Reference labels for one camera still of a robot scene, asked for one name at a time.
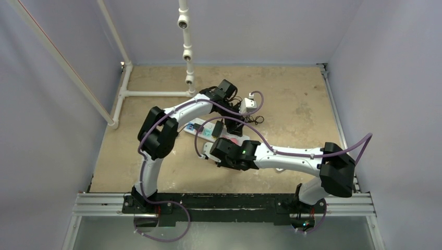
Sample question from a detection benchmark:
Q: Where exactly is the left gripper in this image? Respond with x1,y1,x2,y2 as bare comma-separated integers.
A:
216,101,247,136

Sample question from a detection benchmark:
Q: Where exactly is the black cable with adapters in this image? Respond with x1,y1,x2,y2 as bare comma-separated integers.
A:
211,98,265,139

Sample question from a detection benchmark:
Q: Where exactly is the white multicolour power strip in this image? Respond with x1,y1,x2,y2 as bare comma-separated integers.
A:
183,118,250,142

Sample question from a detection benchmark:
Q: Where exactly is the white PVC pipe frame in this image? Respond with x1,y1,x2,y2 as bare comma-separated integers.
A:
7,0,198,130

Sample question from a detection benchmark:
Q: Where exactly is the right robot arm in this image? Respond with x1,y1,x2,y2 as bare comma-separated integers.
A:
203,138,356,212

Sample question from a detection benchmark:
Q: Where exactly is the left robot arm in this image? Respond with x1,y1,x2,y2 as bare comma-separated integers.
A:
131,80,246,213

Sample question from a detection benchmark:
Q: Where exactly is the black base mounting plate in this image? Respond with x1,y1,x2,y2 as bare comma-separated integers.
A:
121,191,326,228

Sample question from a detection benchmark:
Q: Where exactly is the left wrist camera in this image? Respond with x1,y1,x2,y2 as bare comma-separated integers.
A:
239,98,260,115

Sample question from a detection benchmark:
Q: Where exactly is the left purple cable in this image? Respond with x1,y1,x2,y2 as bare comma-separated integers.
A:
132,90,265,243

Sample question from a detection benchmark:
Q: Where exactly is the purple cable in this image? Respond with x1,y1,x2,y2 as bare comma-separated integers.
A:
132,90,265,243
194,119,374,235

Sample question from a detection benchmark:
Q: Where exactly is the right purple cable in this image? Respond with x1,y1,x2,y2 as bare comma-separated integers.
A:
194,119,374,235

